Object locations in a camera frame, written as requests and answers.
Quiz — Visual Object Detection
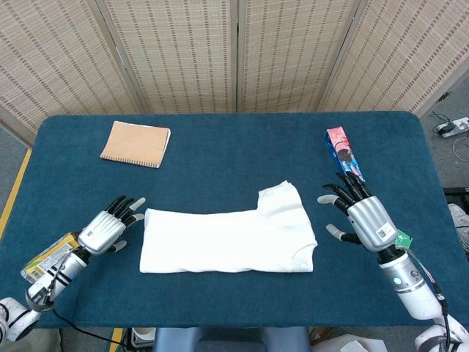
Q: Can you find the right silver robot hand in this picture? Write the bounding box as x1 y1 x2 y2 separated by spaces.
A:
317 172 398 252

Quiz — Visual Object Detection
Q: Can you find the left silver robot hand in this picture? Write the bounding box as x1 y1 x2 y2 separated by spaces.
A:
77 197 147 255

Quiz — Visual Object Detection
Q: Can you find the white t-shirt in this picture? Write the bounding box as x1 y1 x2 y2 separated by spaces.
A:
139 180 318 275

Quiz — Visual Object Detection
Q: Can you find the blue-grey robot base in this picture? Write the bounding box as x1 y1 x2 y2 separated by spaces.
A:
152 326 311 352

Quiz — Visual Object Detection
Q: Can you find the green sachet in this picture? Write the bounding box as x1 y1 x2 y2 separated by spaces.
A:
394 230 414 249

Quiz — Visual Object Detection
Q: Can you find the yellow-capped tea bottle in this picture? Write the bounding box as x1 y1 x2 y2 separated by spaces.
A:
21 230 84 284

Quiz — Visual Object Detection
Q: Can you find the blue cookie box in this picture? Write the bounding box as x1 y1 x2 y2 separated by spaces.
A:
323 126 366 183

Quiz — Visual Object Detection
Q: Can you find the black stand base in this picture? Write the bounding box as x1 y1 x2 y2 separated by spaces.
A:
443 186 469 206

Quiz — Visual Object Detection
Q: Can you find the tan spiral notebook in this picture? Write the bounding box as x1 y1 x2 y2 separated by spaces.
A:
99 120 171 169

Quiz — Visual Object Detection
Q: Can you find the white power strip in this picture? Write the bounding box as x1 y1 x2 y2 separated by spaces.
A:
435 117 469 139

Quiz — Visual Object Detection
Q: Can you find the woven bamboo folding screen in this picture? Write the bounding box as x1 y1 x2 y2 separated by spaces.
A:
0 0 469 147

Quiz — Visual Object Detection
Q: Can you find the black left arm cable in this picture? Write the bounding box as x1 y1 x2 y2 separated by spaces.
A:
43 252 124 346

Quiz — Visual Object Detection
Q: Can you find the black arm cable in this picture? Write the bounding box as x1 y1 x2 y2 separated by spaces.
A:
43 252 124 346
408 248 452 351

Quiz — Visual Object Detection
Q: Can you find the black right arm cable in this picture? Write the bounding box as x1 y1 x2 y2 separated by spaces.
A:
408 248 452 351

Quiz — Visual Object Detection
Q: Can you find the white floor cable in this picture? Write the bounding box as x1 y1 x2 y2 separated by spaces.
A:
452 136 469 162

